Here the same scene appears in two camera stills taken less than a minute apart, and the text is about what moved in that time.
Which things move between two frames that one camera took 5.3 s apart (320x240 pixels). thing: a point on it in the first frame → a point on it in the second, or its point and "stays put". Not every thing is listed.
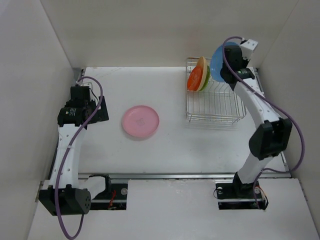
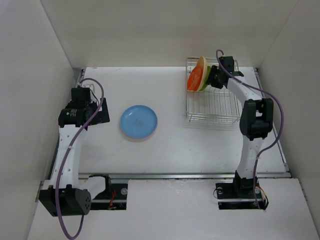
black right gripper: [245, 62] → [214, 69]
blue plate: [217, 60] → [139, 121]
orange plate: [195, 78] stays put
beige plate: [202, 62] stays put
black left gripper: [102, 115] stays put
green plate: [208, 74] stays put
